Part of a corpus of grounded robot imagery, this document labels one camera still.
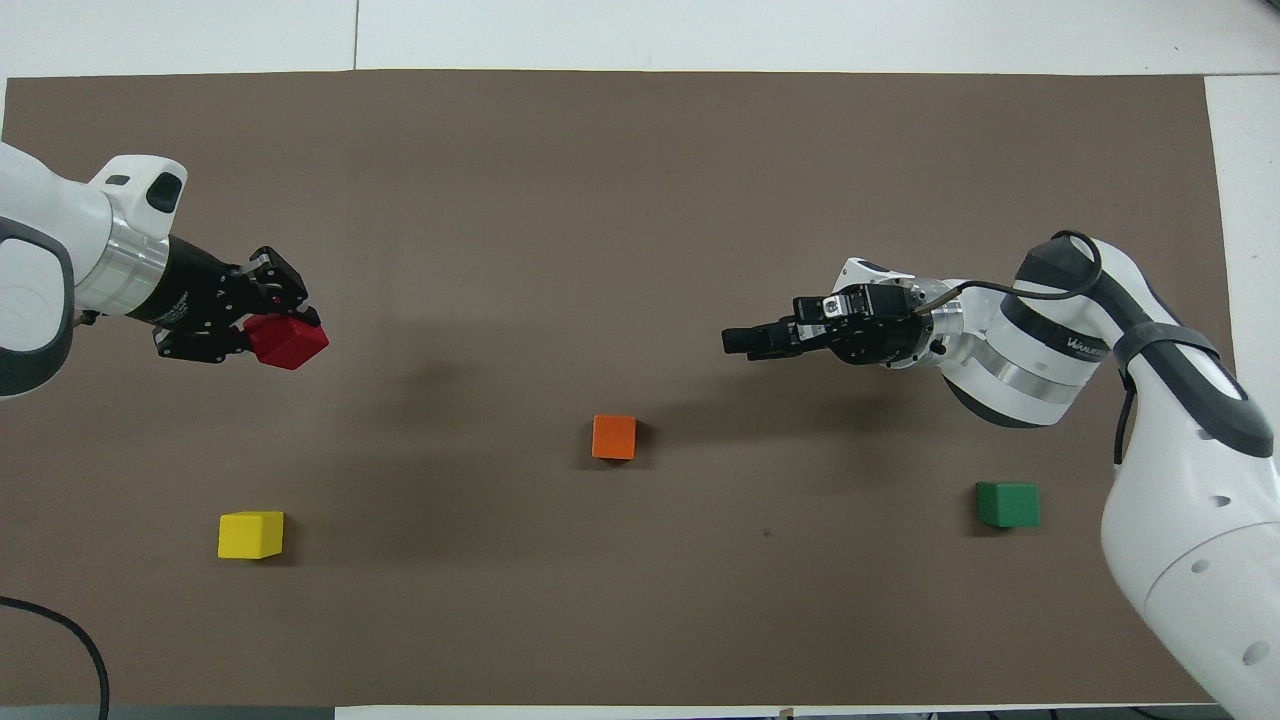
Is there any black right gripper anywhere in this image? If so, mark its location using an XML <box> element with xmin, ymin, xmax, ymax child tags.
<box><xmin>722</xmin><ymin>283</ymin><xmax>938</xmax><ymax>369</ymax></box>

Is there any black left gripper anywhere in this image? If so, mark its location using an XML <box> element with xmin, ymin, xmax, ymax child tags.
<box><xmin>125</xmin><ymin>236</ymin><xmax>321</xmax><ymax>364</ymax></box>

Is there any red cube block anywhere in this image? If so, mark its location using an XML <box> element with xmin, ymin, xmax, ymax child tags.
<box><xmin>245</xmin><ymin>312</ymin><xmax>330</xmax><ymax>371</ymax></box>

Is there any orange cube block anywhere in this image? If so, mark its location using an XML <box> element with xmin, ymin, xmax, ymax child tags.
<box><xmin>591</xmin><ymin>414</ymin><xmax>638</xmax><ymax>461</ymax></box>

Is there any yellow cube block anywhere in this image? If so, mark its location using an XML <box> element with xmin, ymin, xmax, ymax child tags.
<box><xmin>217</xmin><ymin>511</ymin><xmax>285</xmax><ymax>560</ymax></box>

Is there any green cube block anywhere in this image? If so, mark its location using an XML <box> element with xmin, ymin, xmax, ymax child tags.
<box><xmin>976</xmin><ymin>481</ymin><xmax>1041</xmax><ymax>529</ymax></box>

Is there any brown table mat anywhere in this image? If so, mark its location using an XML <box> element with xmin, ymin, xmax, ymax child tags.
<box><xmin>0</xmin><ymin>68</ymin><xmax>1276</xmax><ymax>707</ymax></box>

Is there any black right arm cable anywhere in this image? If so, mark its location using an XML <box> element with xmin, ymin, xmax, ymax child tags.
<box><xmin>915</xmin><ymin>230</ymin><xmax>1141</xmax><ymax>466</ymax></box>

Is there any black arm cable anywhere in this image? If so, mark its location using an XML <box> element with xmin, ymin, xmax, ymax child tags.
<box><xmin>915</xmin><ymin>230</ymin><xmax>1141</xmax><ymax>466</ymax></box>
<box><xmin>0</xmin><ymin>595</ymin><xmax>110</xmax><ymax>720</ymax></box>

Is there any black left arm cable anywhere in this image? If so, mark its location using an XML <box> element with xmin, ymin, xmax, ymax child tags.
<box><xmin>0</xmin><ymin>595</ymin><xmax>110</xmax><ymax>720</ymax></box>

